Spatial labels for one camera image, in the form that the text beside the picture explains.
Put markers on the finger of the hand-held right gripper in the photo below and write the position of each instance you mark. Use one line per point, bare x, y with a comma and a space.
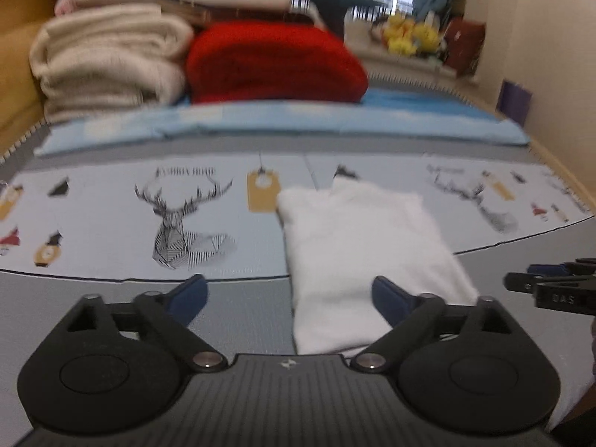
563, 294
549, 269

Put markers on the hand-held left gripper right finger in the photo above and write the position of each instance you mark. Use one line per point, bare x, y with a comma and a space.
391, 299

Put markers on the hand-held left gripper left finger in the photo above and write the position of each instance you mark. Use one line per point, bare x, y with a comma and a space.
191, 296

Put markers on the white long-sleeve shirt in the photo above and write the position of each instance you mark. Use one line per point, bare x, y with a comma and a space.
363, 242

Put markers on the deer-print light blue sheet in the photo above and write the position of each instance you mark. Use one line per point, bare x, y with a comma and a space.
116, 205

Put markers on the purple box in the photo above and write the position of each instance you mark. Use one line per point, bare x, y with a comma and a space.
514, 102

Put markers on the light blue folded quilt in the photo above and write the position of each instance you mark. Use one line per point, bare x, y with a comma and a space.
279, 121

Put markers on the white windowsill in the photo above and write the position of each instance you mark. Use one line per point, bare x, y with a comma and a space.
400, 65

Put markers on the dark red bag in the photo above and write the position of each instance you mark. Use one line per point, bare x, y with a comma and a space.
463, 46

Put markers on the red folded blanket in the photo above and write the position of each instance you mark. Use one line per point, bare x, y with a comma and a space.
279, 65

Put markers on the cream folded blanket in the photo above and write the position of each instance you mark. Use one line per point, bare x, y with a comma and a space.
107, 56

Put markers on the yellow plush toy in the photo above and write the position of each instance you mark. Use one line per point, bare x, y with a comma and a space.
399, 37
426, 37

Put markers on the wooden bed headboard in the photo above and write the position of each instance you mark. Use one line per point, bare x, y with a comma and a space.
18, 56

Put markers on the dark teal shark plush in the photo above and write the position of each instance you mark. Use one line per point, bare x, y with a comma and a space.
326, 4

